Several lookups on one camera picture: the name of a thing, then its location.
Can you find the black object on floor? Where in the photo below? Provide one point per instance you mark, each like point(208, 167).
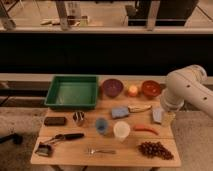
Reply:
point(16, 138)

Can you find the wooden table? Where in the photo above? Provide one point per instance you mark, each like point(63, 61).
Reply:
point(127, 154)

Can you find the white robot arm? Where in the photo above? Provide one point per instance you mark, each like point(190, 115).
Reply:
point(186, 84)

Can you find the banana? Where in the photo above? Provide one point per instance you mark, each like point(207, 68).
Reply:
point(139, 108)

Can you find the small metal cup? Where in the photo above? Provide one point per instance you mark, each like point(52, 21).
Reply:
point(78, 117)

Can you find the grey blue cloth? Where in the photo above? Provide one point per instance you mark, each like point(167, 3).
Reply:
point(157, 113)

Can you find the blue sponge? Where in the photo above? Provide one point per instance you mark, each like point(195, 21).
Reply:
point(119, 112)

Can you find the bunch of dark grapes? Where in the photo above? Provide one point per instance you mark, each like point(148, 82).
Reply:
point(155, 149)

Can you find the metal fork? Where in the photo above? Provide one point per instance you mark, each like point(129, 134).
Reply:
point(93, 151)

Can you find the purple bowl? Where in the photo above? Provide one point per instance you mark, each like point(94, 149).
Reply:
point(112, 87)

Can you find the black handled utensil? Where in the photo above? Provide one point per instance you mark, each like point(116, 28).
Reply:
point(59, 137)

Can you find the green plastic tray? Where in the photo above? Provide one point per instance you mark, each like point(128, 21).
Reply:
point(72, 92)

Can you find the orange carrot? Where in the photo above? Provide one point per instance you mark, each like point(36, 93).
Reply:
point(145, 128)

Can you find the yellow apple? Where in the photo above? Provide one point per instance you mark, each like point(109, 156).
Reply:
point(132, 91)

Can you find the white plastic cup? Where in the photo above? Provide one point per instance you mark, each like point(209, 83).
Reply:
point(121, 130)

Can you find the dark brown block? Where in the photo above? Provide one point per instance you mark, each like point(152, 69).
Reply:
point(55, 121)

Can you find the orange red bowl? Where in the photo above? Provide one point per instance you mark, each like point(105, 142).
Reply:
point(151, 89)

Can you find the blue plastic cup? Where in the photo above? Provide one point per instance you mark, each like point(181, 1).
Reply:
point(101, 126)

